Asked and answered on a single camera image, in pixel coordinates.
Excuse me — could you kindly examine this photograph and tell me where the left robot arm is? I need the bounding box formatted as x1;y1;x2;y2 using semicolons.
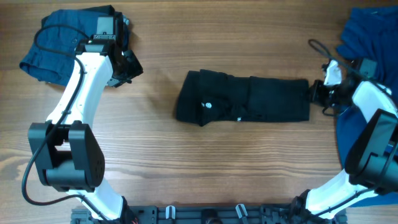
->
21;13;143;223

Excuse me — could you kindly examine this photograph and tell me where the white rail clip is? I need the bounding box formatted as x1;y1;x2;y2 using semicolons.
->
165;205;176;220
235;203;248;219

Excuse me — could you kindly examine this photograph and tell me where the left white rail clip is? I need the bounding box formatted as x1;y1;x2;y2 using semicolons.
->
165;205;176;220

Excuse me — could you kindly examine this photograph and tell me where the black t-shirt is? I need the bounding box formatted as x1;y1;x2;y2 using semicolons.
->
175;69;310;126

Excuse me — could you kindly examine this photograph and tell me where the folded dark blue shirt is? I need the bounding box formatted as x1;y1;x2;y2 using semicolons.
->
19;9;130;86

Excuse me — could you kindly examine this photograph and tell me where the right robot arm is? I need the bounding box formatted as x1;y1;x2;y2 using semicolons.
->
288;58;397;223

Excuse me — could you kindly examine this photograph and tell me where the blue t-shirt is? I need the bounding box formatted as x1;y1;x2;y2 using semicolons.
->
335;6;398;208

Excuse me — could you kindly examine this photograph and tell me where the right white rail clip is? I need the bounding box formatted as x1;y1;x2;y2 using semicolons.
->
235;203;248;219

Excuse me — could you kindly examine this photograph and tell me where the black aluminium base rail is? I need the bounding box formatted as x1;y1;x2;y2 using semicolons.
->
70;203;348;224

